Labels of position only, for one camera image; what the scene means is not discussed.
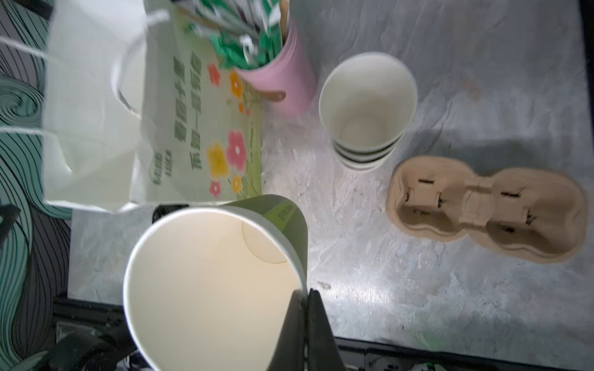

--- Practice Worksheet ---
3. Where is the brown pulp cup carrier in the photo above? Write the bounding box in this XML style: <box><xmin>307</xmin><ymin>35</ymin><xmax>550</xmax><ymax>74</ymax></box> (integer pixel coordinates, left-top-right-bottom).
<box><xmin>385</xmin><ymin>156</ymin><xmax>588</xmax><ymax>264</ymax></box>

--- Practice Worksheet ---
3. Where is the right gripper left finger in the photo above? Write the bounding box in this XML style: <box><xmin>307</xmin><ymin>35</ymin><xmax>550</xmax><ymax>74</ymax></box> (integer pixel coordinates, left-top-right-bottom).
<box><xmin>267</xmin><ymin>290</ymin><xmax>306</xmax><ymax>371</ymax></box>

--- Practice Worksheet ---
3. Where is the green paper coffee cup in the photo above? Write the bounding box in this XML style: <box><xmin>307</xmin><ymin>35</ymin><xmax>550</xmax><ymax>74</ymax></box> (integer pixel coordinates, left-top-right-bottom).
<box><xmin>123</xmin><ymin>195</ymin><xmax>308</xmax><ymax>370</ymax></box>

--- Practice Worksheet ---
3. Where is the pink cup holder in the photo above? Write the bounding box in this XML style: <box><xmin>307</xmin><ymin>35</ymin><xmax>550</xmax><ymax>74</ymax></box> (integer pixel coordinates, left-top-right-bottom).
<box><xmin>237</xmin><ymin>19</ymin><xmax>317</xmax><ymax>117</ymax></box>

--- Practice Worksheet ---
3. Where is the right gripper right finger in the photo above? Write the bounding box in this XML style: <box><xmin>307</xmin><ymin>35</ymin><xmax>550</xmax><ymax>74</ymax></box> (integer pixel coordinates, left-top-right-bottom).
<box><xmin>307</xmin><ymin>289</ymin><xmax>346</xmax><ymax>371</ymax></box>

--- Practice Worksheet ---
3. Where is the stack of paper cups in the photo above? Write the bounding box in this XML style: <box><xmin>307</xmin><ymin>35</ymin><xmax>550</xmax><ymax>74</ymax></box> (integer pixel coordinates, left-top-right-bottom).
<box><xmin>318</xmin><ymin>53</ymin><xmax>419</xmax><ymax>173</ymax></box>

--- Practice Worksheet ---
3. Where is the white paper takeout bag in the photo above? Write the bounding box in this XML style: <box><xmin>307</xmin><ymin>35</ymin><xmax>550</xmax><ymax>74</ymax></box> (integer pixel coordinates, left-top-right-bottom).
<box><xmin>2</xmin><ymin>1</ymin><xmax>261</xmax><ymax>212</ymax></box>

